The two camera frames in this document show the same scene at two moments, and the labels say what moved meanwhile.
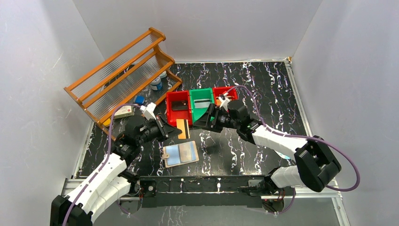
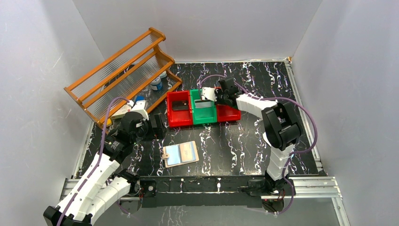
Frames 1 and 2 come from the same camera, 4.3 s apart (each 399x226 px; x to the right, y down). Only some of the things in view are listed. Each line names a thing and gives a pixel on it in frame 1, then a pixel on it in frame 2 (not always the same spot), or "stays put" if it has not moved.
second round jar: x=163 y=75 stays put
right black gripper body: x=225 y=121 -> x=221 y=96
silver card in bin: x=200 y=103 stays put
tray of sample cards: x=180 y=154 stays put
